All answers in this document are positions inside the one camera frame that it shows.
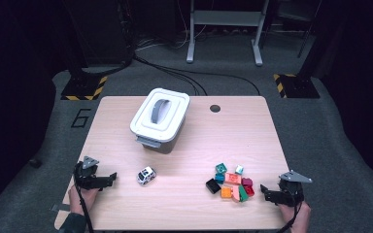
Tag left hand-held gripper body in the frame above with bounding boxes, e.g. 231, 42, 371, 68
74, 155, 109, 191

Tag light pink toy block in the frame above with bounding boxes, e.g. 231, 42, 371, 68
231, 184, 242, 203

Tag black striped stand base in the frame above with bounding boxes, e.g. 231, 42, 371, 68
273, 73, 321, 99
60, 75, 109, 101

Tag black toy block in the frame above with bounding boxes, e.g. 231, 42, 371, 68
205, 178, 221, 195

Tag grey tape strip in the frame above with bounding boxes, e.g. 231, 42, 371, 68
51, 203, 71, 213

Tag white metal stand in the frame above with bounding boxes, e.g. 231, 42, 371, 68
186, 0, 271, 67

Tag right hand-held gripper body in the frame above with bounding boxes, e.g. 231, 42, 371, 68
273, 170, 313, 208

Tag white toy car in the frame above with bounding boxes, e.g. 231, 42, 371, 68
137, 166, 157, 185

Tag left hand-held gripper black cable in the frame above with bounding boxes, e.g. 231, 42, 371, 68
73, 163, 95, 233

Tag person's left hand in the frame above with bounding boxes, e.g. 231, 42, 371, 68
68, 185, 100, 216

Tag black floor cable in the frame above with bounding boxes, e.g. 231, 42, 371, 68
161, 66, 261, 96
133, 55, 209, 97

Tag right hand-held gripper black cable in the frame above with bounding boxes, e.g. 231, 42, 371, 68
276, 200, 303, 233

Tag salmon toy block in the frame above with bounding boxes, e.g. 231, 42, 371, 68
224, 172, 243, 185

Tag green toy block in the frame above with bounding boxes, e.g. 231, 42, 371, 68
238, 184, 250, 203

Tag clear brown storage box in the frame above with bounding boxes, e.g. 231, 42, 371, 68
135, 116, 187, 155

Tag dark curtain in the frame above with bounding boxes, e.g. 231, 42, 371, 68
0, 0, 62, 216
317, 0, 373, 195

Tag person's right hand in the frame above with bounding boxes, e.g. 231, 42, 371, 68
278, 200, 312, 233

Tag white lid with grey handle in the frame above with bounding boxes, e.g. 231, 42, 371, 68
129, 87, 191, 144

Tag hand-held gripper black cable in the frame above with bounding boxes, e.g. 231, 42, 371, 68
276, 200, 303, 233
73, 163, 95, 233

